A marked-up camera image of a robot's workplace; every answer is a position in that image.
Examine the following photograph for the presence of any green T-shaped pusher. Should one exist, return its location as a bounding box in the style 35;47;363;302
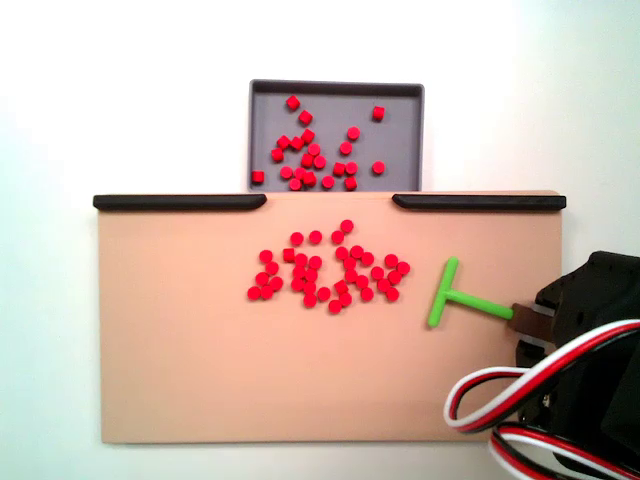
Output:
427;256;554;344

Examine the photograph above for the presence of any black edge strip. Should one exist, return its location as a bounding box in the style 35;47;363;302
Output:
392;193;568;213
92;194;268;212

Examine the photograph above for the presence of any grey rectangular tray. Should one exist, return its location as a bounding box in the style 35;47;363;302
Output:
247;78;426;193

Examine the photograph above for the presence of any peach flat board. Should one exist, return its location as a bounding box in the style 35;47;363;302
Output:
96;189;565;445

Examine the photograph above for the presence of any red white black servo cable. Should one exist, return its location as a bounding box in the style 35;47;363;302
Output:
443;319;640;480

